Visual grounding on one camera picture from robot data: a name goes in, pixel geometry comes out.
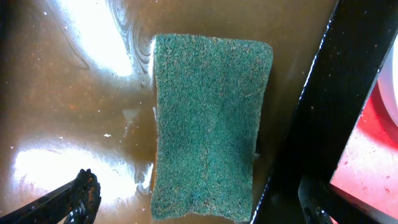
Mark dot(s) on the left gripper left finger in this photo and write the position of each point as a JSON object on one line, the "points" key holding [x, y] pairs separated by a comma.
{"points": [[75, 202]]}

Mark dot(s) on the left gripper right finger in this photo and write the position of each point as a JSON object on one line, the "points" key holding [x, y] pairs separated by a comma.
{"points": [[322, 202]]}

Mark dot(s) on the light blue plate front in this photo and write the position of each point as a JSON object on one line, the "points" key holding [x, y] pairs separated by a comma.
{"points": [[387, 83]]}

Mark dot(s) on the green scouring sponge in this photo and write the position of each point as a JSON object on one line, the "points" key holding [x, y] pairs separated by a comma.
{"points": [[210, 93]]}

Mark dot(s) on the red plastic tray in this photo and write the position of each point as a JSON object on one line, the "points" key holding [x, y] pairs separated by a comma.
{"points": [[367, 169]]}

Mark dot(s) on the black water basin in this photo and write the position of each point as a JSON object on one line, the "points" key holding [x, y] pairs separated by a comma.
{"points": [[78, 91]]}

